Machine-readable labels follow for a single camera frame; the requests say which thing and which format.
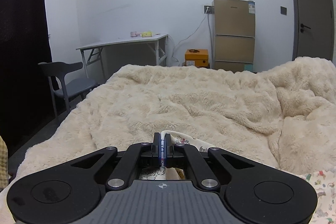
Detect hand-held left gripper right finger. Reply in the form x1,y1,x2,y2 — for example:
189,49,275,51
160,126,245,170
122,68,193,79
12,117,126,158
164,133,265,191

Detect cream fluffy blanket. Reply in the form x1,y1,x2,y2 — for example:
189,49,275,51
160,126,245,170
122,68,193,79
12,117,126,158
0,56,336,224

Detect orange box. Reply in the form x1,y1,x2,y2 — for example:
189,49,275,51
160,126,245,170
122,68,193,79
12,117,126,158
184,49,209,68

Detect yellow waffle towel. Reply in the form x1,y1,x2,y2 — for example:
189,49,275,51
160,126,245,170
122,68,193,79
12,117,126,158
0,136,8,190

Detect white folding table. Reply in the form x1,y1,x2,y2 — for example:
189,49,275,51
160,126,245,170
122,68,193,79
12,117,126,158
76,34,169,83

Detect white fridge power cable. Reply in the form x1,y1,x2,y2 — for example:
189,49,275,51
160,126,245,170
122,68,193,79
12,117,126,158
171,13,210,65

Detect grey door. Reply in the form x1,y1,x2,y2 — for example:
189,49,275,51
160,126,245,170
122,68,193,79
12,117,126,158
285,0,336,62

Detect beige fridge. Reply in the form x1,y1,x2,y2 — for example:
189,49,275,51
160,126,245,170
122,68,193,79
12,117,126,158
212,0,256,73

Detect cream cartoon print pants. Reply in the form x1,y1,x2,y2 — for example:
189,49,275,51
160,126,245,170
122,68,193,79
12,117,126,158
139,130,336,224

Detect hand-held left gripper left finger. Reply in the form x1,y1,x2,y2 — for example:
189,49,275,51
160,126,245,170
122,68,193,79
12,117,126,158
60,132,161,190

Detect grey chair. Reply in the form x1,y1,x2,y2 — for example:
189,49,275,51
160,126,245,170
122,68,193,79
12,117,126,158
38,61,99,122

